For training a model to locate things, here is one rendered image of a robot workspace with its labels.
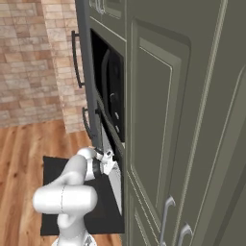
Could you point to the small olive green cupboard door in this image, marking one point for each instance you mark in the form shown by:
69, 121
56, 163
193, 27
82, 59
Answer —
112, 9

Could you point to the black built-in oven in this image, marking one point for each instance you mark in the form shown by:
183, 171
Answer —
112, 83

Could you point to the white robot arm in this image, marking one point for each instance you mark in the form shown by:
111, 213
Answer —
64, 195

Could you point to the low olive green cupboard door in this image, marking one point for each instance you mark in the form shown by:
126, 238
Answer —
139, 217

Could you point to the grey fridge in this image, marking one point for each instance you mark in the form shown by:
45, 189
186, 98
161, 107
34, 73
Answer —
86, 64

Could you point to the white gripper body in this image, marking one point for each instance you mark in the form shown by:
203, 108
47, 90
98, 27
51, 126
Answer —
110, 166

